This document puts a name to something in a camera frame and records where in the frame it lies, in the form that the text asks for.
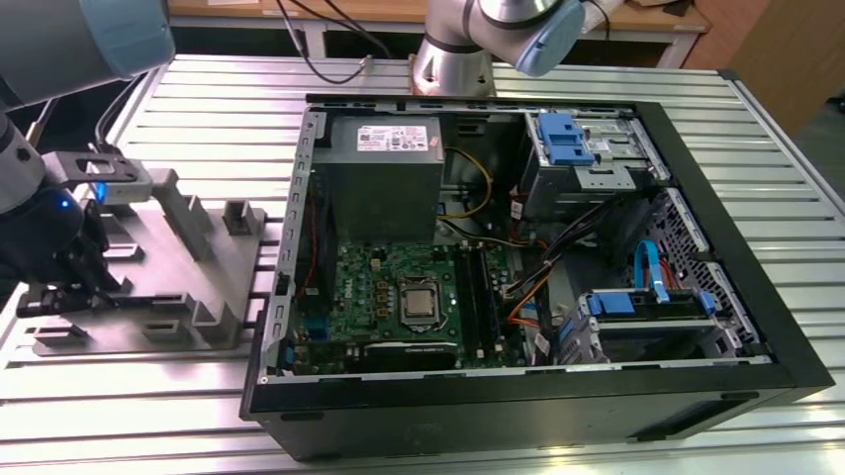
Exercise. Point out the metal drive cage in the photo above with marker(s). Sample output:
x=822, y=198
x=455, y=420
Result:
x=607, y=180

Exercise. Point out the grey power supply unit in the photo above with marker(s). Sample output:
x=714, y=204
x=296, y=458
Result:
x=383, y=198

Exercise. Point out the silver CPU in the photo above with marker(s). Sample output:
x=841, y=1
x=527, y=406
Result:
x=420, y=303

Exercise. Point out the grey parts rack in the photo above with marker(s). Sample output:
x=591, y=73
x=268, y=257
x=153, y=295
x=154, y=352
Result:
x=170, y=267

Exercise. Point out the black graphics card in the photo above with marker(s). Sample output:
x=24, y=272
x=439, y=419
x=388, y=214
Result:
x=408, y=353

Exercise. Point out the blue plastic drive bracket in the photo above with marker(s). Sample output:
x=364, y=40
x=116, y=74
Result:
x=560, y=148

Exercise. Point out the green motherboard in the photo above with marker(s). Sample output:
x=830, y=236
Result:
x=359, y=277

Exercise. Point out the hard disk in blue carrier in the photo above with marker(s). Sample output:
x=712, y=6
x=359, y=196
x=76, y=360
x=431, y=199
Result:
x=610, y=303

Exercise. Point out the wooden desk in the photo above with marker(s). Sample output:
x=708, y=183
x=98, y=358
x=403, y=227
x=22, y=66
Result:
x=659, y=20

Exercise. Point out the black PC case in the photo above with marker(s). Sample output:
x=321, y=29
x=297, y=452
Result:
x=461, y=410

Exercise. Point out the black RAM slot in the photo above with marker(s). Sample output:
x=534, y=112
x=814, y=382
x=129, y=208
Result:
x=476, y=297
x=464, y=297

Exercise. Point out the white motherboard connector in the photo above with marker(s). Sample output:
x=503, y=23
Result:
x=509, y=291

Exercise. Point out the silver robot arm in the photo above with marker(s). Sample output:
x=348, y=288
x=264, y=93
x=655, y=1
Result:
x=52, y=39

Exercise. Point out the grey camera on black bracket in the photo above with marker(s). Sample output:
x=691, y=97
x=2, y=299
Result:
x=132, y=188

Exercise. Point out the metal disk cage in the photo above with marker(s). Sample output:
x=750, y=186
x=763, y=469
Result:
x=659, y=325

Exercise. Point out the wooden cabinet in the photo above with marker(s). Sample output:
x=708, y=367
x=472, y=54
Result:
x=778, y=49

